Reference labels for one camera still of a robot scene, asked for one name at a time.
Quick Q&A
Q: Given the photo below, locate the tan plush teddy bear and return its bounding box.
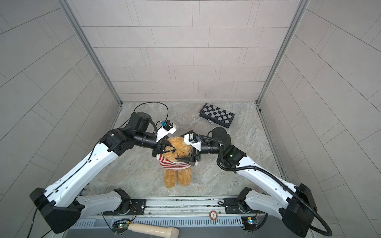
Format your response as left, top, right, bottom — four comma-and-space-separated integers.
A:
156, 137, 192, 189

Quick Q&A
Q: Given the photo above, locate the red white striped knit sweater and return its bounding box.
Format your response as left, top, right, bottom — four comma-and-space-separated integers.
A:
156, 155, 191, 170

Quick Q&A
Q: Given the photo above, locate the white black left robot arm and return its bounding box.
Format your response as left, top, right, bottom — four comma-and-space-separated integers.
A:
30, 112, 177, 234

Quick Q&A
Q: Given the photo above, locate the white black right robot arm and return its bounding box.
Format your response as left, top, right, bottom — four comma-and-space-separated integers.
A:
180, 127, 327, 238

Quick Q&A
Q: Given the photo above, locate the folded black chess board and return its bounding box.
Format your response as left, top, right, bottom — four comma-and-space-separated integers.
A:
199, 103, 235, 128

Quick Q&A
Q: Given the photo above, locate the red white poker chip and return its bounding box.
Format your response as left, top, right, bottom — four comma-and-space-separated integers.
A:
209, 210, 218, 221

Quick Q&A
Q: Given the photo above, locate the right green circuit board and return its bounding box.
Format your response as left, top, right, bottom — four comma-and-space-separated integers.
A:
241, 216, 258, 232

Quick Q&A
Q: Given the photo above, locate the green circuit board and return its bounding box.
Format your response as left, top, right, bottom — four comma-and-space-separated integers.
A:
241, 216, 258, 232
112, 219, 131, 234

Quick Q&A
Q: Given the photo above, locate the left green circuit board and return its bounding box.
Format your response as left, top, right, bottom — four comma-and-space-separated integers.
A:
112, 219, 131, 234

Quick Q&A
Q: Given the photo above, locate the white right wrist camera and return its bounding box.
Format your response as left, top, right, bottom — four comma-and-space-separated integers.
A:
184, 132, 202, 152

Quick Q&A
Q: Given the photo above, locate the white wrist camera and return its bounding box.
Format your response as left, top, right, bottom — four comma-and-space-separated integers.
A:
156, 120, 177, 142
184, 132, 202, 152

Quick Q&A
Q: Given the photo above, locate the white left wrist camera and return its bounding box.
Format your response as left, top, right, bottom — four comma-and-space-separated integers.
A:
156, 120, 177, 142

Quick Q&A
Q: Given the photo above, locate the black left camera cable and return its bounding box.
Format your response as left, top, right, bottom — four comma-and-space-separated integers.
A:
126, 102, 170, 129

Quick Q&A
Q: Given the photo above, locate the aluminium front rail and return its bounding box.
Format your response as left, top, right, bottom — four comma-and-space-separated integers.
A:
59, 194, 313, 238

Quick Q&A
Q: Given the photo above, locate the black corrugated right cable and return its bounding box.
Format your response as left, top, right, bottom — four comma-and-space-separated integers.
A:
216, 145, 333, 237

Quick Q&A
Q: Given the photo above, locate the beige wooden handle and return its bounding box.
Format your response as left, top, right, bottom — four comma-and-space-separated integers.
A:
128, 223, 180, 238

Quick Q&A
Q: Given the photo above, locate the aluminium corner frame post left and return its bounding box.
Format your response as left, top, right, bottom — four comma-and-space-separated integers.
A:
58, 0, 123, 105

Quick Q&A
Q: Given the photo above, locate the aluminium corner frame post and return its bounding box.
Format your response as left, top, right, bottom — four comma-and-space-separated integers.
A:
58, 0, 123, 105
256, 0, 311, 105

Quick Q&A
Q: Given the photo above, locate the aluminium corner frame post right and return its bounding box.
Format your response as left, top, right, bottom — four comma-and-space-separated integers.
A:
256, 0, 311, 105

